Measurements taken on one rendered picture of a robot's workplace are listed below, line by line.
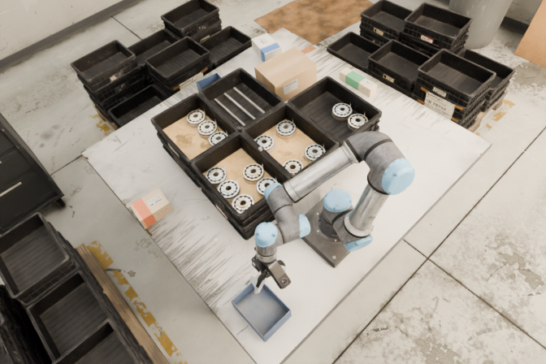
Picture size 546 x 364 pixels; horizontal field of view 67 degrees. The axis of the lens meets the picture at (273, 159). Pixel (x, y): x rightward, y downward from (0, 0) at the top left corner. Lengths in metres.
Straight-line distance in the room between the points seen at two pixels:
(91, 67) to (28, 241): 1.49
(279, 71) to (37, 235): 1.64
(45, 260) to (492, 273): 2.52
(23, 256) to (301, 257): 1.51
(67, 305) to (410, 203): 1.81
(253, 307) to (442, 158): 1.21
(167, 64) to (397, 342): 2.44
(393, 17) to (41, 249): 3.08
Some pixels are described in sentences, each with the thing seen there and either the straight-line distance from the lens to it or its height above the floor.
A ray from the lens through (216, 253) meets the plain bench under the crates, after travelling 1.98.
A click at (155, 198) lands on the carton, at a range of 2.13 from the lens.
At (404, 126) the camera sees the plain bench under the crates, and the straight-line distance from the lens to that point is 2.42.
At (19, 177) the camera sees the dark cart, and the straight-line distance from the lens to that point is 3.07.
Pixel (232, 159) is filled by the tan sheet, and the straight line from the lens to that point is 2.09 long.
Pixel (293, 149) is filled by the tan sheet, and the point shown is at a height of 0.83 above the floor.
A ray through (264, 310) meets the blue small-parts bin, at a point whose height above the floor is 0.70.
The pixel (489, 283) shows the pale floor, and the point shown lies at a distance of 2.82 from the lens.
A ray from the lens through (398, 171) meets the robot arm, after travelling 1.36.
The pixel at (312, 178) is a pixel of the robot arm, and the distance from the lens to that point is 1.46.
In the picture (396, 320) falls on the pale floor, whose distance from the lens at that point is 2.60.
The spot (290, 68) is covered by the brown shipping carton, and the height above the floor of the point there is 0.86.
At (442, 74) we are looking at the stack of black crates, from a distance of 3.12.
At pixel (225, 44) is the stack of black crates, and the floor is 0.38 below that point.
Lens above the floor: 2.44
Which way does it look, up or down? 51 degrees down
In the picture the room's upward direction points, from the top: 7 degrees counter-clockwise
